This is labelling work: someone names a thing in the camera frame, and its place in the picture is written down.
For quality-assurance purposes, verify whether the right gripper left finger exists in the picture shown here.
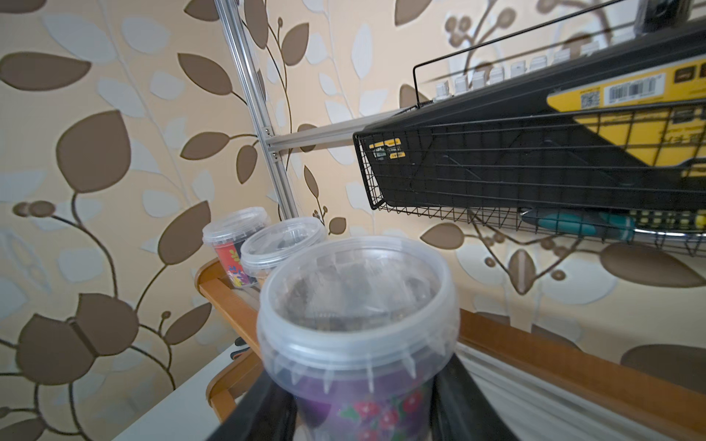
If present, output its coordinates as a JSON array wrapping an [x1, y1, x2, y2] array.
[[207, 371, 297, 441]]

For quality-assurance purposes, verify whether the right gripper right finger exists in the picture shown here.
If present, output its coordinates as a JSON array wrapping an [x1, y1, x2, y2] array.
[[430, 355, 518, 441]]

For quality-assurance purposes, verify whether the wooden two-tier shelf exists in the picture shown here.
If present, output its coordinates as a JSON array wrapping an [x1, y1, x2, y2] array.
[[195, 259, 705, 440]]

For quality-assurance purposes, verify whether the clear seed jar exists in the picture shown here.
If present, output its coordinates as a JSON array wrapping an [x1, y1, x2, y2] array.
[[257, 236, 460, 440], [241, 217, 327, 284], [202, 207, 270, 288]]

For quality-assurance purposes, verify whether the black yellow tool in basket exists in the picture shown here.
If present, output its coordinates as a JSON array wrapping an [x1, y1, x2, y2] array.
[[360, 24, 706, 211]]

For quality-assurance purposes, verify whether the back black wire basket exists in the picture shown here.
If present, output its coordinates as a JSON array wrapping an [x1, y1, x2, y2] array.
[[352, 0, 706, 257]]

